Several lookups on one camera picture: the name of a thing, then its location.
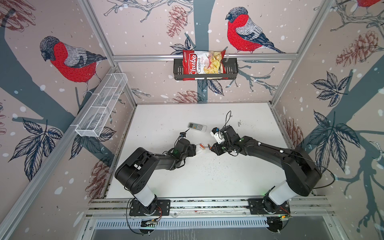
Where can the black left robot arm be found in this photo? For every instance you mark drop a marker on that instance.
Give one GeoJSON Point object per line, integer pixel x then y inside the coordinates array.
{"type": "Point", "coordinates": [135, 172]}

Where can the white wire mesh basket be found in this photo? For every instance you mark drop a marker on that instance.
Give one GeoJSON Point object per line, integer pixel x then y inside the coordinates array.
{"type": "Point", "coordinates": [98, 113]}

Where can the aluminium mounting rail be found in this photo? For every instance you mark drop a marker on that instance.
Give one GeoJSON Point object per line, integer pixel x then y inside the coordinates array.
{"type": "Point", "coordinates": [205, 207]}

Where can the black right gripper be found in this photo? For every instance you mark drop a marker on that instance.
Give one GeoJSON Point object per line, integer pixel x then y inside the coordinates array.
{"type": "Point", "coordinates": [215, 146]}

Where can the black wall basket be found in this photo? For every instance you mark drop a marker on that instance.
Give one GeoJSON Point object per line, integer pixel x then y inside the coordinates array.
{"type": "Point", "coordinates": [228, 69]}

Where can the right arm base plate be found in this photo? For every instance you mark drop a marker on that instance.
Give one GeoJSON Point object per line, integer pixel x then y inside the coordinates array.
{"type": "Point", "coordinates": [261, 206]}

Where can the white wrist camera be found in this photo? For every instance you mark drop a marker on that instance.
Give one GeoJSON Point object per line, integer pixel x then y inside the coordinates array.
{"type": "Point", "coordinates": [182, 135]}
{"type": "Point", "coordinates": [218, 135]}

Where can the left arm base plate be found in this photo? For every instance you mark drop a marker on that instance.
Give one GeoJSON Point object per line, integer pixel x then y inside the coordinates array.
{"type": "Point", "coordinates": [156, 208]}

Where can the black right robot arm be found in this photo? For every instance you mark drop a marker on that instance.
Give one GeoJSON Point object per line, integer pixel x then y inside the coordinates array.
{"type": "Point", "coordinates": [302, 173]}

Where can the grey-faced white remote control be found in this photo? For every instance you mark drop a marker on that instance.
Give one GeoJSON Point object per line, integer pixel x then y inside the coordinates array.
{"type": "Point", "coordinates": [197, 127]}

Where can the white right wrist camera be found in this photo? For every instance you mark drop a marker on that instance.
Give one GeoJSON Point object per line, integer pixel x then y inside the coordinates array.
{"type": "Point", "coordinates": [218, 135]}

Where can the red cassava chips bag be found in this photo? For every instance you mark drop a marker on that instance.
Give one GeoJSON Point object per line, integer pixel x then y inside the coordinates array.
{"type": "Point", "coordinates": [203, 62]}

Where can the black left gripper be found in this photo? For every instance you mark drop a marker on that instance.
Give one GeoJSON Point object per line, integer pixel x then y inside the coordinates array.
{"type": "Point", "coordinates": [192, 150]}

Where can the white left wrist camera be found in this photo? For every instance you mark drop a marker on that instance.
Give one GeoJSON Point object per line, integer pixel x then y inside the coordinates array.
{"type": "Point", "coordinates": [182, 135]}

